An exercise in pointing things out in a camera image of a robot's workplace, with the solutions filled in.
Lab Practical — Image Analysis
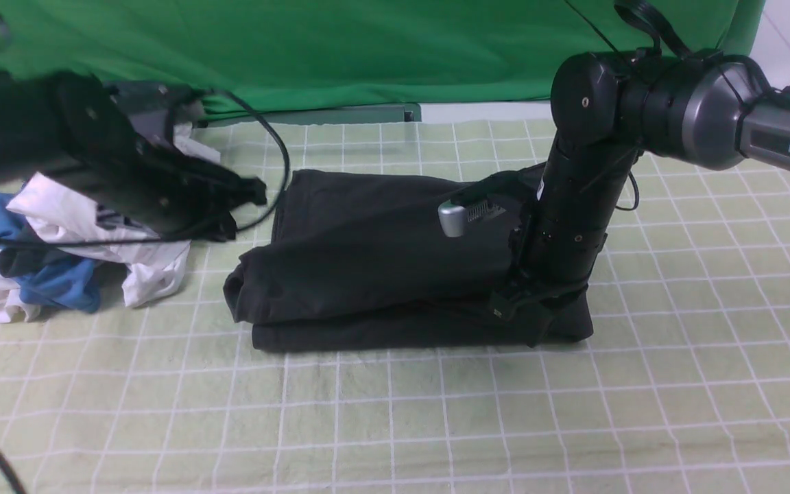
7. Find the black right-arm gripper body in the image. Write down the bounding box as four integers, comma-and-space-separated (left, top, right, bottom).
491, 137, 639, 322

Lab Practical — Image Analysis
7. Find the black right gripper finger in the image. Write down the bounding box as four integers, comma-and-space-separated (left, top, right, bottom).
512, 299, 590, 348

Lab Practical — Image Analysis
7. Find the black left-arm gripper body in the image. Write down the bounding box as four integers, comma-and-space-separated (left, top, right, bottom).
59, 72, 245, 241

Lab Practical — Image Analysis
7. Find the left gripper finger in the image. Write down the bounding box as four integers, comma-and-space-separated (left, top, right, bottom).
222, 176, 267, 207
189, 213, 237, 243

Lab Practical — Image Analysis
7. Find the dark gray long-sleeve shirt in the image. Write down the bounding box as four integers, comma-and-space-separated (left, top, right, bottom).
222, 165, 595, 354

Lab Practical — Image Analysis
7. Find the gray black right robot arm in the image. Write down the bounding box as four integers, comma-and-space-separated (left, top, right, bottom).
491, 51, 790, 321

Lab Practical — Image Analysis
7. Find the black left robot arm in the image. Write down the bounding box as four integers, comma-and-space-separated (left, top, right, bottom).
0, 72, 595, 353

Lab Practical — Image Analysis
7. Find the white crumpled shirt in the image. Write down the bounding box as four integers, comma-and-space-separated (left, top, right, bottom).
0, 123, 224, 325

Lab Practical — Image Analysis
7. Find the green backdrop cloth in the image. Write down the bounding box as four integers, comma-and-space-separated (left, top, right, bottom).
0, 0, 765, 129

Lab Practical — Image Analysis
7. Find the blue crumpled garment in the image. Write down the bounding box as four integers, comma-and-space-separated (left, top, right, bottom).
0, 193, 101, 323

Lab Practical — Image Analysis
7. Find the dark gray crumpled garment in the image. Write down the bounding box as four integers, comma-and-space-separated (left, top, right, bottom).
0, 245, 128, 282

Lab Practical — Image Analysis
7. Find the light green grid mat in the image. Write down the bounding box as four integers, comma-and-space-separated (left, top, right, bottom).
0, 156, 790, 493

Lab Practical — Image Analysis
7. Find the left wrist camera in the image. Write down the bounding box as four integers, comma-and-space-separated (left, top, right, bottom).
106, 80, 206, 149

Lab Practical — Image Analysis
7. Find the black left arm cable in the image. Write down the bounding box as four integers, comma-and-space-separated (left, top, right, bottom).
0, 89, 291, 494

